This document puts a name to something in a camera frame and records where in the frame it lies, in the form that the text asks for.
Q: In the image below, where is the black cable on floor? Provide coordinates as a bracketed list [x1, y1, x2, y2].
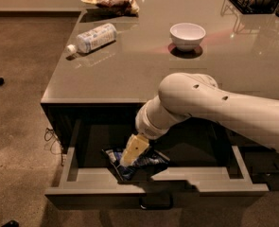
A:
[44, 127, 66, 166]

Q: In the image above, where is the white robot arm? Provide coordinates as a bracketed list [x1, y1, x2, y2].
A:
[120, 73, 279, 166]

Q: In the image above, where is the brown snack bag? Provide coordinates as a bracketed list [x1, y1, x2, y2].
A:
[81, 0, 140, 15]

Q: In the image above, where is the dark grey cabinet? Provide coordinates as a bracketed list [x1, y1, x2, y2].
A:
[41, 0, 279, 197]

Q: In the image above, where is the open grey top drawer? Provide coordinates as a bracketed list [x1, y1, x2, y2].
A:
[45, 120, 269, 209]

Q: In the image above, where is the metal drawer handle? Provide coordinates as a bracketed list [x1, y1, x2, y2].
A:
[139, 193, 173, 210]

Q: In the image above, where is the white ceramic bowl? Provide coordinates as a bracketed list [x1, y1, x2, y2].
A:
[170, 23, 206, 51]

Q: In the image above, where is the clear plastic water bottle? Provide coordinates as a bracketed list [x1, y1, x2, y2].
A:
[66, 23, 117, 55]

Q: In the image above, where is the blue chip bag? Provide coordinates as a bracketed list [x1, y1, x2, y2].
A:
[102, 148, 170, 182]

